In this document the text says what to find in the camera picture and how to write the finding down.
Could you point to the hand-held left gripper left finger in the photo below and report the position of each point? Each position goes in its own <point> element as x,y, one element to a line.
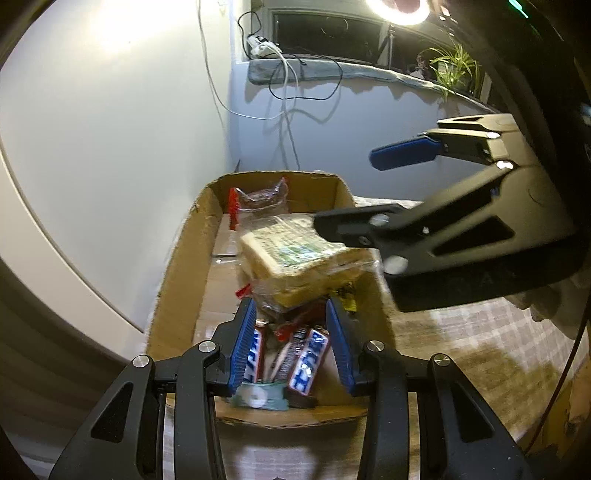
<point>244,346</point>

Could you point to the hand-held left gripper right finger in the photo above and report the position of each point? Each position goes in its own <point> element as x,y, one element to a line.
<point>339,346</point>

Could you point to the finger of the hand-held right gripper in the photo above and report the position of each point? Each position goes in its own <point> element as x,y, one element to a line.
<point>461,277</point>
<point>401,154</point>

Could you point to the brown blue-white chocolate bar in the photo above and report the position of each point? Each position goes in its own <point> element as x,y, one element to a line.
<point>309,360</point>
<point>255,353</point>

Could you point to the pink white bar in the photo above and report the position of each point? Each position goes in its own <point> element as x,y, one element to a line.
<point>284,353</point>

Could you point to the yellow snack packet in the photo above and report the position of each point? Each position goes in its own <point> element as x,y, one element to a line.
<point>345,300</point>

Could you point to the teal white snack packet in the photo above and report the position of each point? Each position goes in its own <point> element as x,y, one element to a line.
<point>258,396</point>

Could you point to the red snack packet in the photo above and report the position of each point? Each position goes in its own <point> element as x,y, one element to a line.
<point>243,290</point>

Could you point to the clear dark brownie packet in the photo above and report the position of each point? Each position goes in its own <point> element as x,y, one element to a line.
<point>291,311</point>

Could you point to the cardboard box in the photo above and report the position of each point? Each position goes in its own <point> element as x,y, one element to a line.
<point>184,286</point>

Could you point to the sandwich pack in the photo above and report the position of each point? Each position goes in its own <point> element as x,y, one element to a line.
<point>295,258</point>

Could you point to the clear cookie packet red edges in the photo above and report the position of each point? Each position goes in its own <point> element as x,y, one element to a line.
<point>261,198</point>

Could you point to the plaid tablecloth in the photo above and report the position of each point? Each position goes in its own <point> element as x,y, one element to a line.
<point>461,350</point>

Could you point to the grey windowsill cloth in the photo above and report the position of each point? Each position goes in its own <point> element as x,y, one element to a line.
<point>369,74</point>

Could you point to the green potted plant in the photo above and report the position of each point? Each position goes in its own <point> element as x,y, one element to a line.
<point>455,64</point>

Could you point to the dark window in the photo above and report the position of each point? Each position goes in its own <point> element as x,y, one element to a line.
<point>323,34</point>

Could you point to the white power strip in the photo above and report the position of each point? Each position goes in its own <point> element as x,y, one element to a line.
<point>263,46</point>

